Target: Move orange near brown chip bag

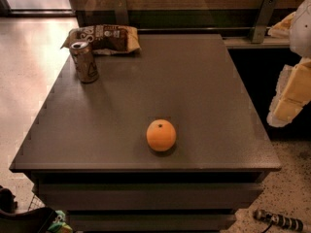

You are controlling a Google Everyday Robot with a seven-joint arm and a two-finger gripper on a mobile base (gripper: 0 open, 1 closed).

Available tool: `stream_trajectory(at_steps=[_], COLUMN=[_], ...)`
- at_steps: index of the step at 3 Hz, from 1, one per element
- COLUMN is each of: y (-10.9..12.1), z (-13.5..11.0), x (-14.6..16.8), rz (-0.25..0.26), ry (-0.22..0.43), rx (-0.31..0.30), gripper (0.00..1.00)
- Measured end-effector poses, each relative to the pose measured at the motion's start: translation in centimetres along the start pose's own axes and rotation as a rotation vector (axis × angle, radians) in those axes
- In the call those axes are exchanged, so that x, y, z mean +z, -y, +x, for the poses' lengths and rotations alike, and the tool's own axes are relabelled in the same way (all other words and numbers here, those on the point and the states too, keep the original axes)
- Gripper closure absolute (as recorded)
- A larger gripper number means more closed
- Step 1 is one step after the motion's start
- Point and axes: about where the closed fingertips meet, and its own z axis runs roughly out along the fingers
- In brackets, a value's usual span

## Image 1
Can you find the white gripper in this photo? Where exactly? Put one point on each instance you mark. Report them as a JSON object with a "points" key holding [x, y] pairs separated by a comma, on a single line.
{"points": [[301, 33]]}

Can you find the orange fruit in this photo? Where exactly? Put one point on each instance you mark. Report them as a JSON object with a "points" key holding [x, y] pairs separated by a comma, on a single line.
{"points": [[161, 135]]}

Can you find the brown chip bag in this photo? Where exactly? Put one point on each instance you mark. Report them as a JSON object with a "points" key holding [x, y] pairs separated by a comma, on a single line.
{"points": [[106, 39]]}

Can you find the brown soda can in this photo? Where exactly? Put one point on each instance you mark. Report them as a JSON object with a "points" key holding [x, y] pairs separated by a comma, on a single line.
{"points": [[86, 68]]}

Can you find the green snack bag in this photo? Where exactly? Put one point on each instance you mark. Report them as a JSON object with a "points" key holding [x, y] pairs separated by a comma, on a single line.
{"points": [[59, 224]]}

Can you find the black silver striped tool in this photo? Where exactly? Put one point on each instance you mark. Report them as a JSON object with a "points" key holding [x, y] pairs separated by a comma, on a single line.
{"points": [[288, 223]]}

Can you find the dark grey drawer cabinet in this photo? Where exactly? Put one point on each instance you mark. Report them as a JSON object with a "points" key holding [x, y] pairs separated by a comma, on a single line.
{"points": [[87, 151]]}

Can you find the dark basket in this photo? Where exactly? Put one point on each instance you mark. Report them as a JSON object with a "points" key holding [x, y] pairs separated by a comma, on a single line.
{"points": [[35, 221]]}

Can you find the right metal shelf bracket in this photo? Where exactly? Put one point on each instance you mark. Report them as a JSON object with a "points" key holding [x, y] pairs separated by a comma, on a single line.
{"points": [[265, 13]]}

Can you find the metal shelf bracket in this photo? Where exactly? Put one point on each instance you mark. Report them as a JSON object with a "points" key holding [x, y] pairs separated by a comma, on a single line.
{"points": [[265, 13], [121, 12]]}

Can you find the left metal shelf bracket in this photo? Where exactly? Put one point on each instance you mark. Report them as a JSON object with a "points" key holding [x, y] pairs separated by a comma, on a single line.
{"points": [[121, 12]]}

